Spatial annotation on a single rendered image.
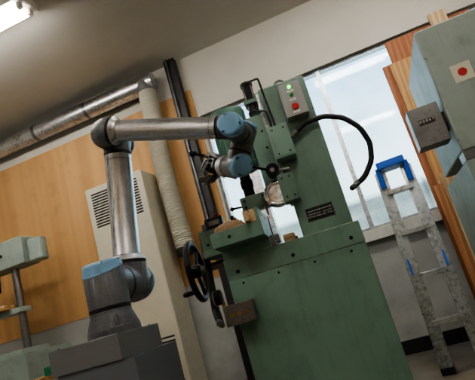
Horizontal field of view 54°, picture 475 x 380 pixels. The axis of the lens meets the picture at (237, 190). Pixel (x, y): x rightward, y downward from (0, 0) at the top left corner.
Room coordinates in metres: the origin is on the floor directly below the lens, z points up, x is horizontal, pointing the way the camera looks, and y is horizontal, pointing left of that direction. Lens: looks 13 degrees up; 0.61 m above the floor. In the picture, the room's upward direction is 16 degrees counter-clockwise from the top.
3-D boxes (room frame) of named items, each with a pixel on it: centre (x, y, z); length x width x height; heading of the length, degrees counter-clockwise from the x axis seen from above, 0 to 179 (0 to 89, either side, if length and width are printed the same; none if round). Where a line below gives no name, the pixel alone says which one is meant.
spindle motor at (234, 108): (2.13, -0.05, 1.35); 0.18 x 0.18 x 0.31
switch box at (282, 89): (1.96, -0.35, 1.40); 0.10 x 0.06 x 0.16; 83
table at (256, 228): (2.10, 0.06, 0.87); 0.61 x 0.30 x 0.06; 173
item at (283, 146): (1.96, -0.24, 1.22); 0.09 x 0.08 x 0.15; 83
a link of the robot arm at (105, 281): (1.72, 0.56, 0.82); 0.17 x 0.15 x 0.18; 167
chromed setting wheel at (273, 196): (1.99, -0.16, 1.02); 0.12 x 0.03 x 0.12; 83
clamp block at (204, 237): (2.11, 0.15, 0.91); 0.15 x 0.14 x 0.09; 173
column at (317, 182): (2.10, -0.34, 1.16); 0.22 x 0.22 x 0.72; 83
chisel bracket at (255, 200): (2.13, -0.07, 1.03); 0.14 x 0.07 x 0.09; 83
